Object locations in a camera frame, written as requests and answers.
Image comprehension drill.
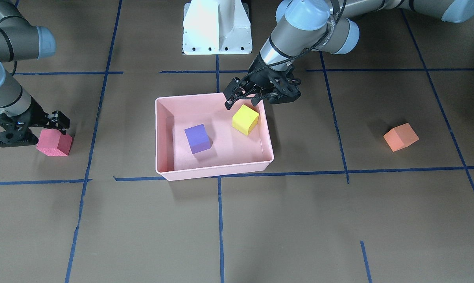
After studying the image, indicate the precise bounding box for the yellow foam block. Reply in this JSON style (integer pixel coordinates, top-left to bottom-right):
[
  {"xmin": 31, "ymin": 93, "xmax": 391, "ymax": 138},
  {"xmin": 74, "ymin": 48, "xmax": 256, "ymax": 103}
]
[{"xmin": 232, "ymin": 104, "xmax": 260, "ymax": 136}]

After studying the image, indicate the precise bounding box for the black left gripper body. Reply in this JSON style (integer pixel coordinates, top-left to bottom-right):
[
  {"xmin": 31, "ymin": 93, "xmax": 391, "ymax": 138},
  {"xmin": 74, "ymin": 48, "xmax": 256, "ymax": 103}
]
[{"xmin": 247, "ymin": 63, "xmax": 301, "ymax": 104}]

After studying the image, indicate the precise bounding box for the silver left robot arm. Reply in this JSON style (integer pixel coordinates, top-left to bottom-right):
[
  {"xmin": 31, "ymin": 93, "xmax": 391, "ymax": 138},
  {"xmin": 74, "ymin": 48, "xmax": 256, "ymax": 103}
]
[{"xmin": 224, "ymin": 0, "xmax": 474, "ymax": 109}]

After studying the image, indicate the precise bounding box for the red foam block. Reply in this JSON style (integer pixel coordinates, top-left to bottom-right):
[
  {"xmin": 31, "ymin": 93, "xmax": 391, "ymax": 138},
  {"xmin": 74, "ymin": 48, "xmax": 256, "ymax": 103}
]
[{"xmin": 37, "ymin": 129, "xmax": 73, "ymax": 156}]

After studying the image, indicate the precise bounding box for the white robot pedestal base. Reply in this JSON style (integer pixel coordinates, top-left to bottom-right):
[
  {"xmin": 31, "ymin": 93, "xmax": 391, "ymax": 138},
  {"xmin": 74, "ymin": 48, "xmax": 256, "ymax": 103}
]
[{"xmin": 182, "ymin": 0, "xmax": 253, "ymax": 55}]

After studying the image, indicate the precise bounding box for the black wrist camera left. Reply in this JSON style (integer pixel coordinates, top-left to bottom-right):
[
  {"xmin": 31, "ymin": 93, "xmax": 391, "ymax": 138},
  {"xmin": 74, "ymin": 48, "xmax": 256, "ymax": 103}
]
[{"xmin": 223, "ymin": 77, "xmax": 247, "ymax": 110}]

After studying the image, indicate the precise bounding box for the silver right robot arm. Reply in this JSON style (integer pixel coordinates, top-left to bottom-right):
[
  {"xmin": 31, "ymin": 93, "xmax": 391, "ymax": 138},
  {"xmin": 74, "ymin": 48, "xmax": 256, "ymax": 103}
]
[{"xmin": 0, "ymin": 0, "xmax": 70, "ymax": 147}]

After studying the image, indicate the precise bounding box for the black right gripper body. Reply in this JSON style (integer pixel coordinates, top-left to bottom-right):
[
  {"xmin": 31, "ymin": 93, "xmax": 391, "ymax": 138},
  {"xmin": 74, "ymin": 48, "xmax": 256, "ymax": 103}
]
[{"xmin": 0, "ymin": 99, "xmax": 70, "ymax": 147}]

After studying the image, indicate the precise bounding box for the pink plastic bin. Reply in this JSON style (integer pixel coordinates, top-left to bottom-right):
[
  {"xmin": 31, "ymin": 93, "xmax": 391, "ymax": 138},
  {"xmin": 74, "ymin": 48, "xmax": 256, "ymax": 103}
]
[{"xmin": 155, "ymin": 93, "xmax": 274, "ymax": 181}]

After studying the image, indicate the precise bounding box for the purple foam block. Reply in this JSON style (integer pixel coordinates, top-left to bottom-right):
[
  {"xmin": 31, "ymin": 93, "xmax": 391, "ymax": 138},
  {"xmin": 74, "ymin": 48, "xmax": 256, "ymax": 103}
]
[{"xmin": 184, "ymin": 124, "xmax": 212, "ymax": 154}]

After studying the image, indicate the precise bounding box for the orange foam block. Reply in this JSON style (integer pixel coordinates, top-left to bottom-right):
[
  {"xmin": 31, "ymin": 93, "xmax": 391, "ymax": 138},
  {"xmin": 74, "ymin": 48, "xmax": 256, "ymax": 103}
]
[{"xmin": 383, "ymin": 123, "xmax": 420, "ymax": 152}]

